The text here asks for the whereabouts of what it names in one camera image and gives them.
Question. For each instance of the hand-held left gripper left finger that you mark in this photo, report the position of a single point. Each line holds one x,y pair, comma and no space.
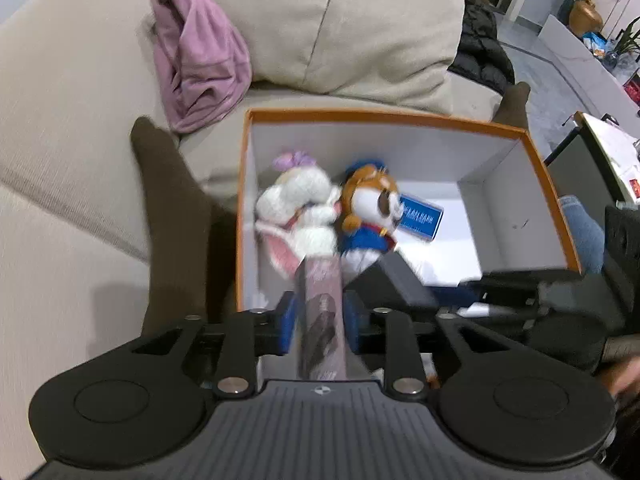
288,327

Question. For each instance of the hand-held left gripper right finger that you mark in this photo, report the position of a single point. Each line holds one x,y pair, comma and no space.
351,327

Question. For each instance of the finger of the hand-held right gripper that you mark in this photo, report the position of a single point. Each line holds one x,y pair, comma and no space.
500,311
525,279

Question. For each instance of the mauve rectangular box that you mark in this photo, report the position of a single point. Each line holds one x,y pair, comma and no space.
320,320

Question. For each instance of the black box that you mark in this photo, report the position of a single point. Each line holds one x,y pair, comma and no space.
400,285

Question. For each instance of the orange cardboard box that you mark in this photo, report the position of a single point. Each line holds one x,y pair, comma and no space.
375,150

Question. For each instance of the person's right hand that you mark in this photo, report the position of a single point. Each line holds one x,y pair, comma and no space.
622,380

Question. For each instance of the white bunny plush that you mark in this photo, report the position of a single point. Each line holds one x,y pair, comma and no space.
300,210

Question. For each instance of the blue tag card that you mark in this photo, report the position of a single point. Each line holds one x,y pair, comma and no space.
420,217

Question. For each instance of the brown chipmunk plush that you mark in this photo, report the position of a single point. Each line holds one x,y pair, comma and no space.
370,205

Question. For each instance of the white table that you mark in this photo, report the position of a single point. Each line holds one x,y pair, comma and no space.
605,145

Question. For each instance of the person's left leg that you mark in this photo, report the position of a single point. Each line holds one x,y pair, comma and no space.
170,210

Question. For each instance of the person's leg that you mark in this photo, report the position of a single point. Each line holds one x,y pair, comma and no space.
512,105
170,210

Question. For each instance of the person's right leg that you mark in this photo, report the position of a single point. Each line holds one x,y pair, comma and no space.
512,105

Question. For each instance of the black jacket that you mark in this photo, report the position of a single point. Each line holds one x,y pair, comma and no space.
482,50

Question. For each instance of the clear bottle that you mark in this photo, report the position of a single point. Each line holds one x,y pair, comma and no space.
608,59

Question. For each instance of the blue bag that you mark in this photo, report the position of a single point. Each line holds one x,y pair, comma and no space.
595,42

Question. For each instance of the green plant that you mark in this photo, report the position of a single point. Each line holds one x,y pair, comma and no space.
629,37

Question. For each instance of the golden vase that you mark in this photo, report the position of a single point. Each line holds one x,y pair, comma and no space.
586,17

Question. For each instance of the purple cloth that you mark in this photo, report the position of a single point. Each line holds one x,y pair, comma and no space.
200,60

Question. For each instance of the beige cushion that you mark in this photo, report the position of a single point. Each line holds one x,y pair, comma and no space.
340,25

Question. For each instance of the beige sofa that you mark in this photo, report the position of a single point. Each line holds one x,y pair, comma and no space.
60,110

